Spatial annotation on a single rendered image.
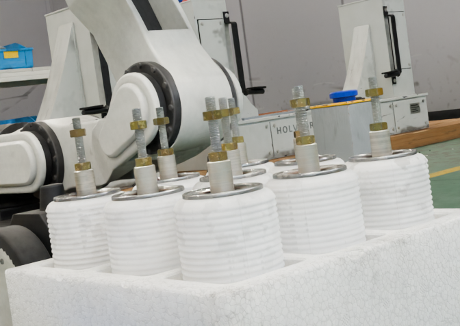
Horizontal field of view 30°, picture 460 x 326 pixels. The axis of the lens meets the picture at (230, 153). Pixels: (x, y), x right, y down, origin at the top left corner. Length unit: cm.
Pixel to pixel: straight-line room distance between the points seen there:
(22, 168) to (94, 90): 176
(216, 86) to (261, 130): 242
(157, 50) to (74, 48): 208
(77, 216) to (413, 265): 36
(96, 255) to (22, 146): 65
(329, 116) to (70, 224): 42
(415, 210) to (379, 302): 14
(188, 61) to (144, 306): 61
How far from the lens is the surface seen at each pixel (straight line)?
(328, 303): 78
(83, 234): 94
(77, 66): 338
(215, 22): 370
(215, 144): 79
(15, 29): 1043
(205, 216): 75
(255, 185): 78
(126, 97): 129
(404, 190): 92
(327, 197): 83
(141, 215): 84
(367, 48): 461
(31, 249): 125
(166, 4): 143
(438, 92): 676
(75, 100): 336
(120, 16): 137
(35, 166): 156
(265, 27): 788
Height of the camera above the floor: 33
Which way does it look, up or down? 3 degrees down
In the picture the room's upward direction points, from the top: 8 degrees counter-clockwise
